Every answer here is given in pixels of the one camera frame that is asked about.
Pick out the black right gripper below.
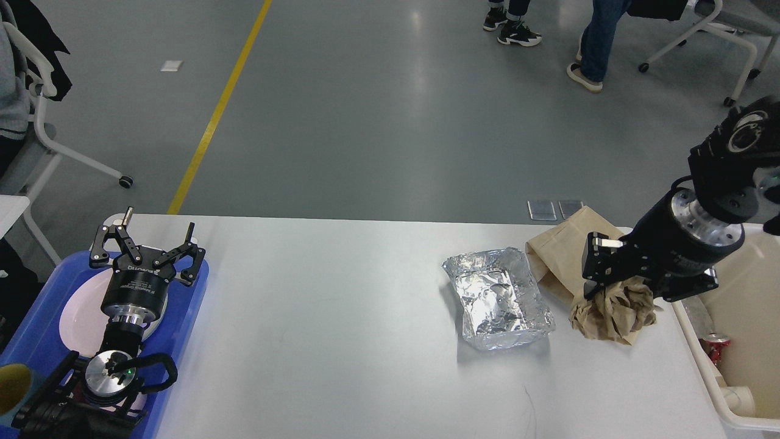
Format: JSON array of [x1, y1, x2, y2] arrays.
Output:
[[582, 187, 745, 302]]

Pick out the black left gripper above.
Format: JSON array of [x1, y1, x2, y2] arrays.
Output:
[[88, 205, 206, 323]]

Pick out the brown paper napkin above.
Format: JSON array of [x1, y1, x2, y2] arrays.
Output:
[[569, 277, 656, 346]]

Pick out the pink plate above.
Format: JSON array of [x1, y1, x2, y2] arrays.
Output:
[[59, 269, 168, 357]]

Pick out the red foil wrapper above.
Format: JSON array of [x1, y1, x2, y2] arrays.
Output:
[[700, 332, 732, 366]]

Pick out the white paper cup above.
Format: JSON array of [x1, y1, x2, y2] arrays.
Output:
[[715, 376, 757, 417]]

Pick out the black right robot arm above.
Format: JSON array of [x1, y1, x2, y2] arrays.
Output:
[[582, 95, 779, 302]]

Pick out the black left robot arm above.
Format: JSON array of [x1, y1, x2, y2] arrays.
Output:
[[2, 208, 208, 438]]

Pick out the brown paper bag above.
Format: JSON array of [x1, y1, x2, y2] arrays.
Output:
[[525, 207, 625, 313]]

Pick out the right metal floor plate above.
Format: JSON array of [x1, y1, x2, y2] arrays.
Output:
[[558, 200, 584, 220]]

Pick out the metal floor plate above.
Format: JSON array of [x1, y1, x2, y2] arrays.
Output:
[[527, 200, 558, 222], [558, 200, 584, 220]]

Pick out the white plastic bin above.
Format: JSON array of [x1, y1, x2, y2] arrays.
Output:
[[672, 223, 779, 438]]

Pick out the left metal floor plate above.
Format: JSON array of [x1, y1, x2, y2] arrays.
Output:
[[527, 200, 558, 222]]

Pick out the crumpled aluminium foil tray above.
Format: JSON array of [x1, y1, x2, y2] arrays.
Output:
[[441, 247, 556, 352]]

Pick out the white chair left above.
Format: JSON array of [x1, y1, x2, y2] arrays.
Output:
[[0, 21, 135, 266]]

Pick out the seated person grey cardigan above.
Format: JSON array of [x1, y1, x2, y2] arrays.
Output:
[[1, 1, 73, 176]]

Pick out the white paper on floor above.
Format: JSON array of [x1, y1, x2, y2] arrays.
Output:
[[160, 59, 183, 73]]

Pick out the person in blue jeans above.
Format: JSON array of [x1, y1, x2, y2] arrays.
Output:
[[566, 1, 632, 93]]

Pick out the white office chair right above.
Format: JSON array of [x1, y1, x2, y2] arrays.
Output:
[[637, 1, 779, 107]]

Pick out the person in black trousers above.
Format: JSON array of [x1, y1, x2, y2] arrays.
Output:
[[483, 1, 542, 48]]

